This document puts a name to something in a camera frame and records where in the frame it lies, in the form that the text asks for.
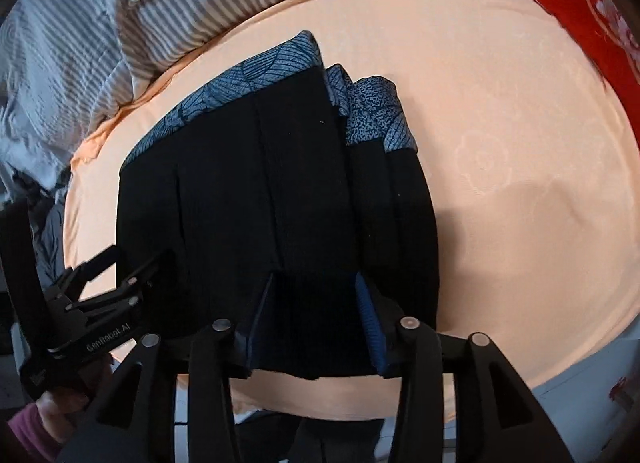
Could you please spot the black pants with blue waistband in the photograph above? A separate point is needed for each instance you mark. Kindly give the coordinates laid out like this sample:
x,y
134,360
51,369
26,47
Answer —
x,y
280,183

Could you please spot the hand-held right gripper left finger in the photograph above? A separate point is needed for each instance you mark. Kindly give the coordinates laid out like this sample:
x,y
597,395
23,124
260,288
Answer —
x,y
260,325

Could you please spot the person's left hand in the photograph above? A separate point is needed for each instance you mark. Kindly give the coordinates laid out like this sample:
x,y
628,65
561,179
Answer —
x,y
65,405

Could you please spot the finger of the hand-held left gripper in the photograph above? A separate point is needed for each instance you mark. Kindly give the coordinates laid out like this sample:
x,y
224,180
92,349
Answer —
x,y
132,283
97,263

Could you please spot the red patterned pillow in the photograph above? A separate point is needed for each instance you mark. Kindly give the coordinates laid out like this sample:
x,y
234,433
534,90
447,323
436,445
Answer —
x,y
575,13

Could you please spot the grey striped duvet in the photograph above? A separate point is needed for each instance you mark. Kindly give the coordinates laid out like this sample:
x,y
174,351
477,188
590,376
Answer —
x,y
150,8

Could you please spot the dark grey crumpled cloth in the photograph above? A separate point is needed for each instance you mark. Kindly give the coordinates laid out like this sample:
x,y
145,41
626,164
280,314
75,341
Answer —
x,y
50,238

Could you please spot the peach bed sheet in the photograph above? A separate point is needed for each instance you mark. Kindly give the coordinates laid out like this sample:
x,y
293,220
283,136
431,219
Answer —
x,y
500,193

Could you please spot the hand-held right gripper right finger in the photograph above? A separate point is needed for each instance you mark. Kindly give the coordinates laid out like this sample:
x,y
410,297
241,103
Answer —
x,y
371,325

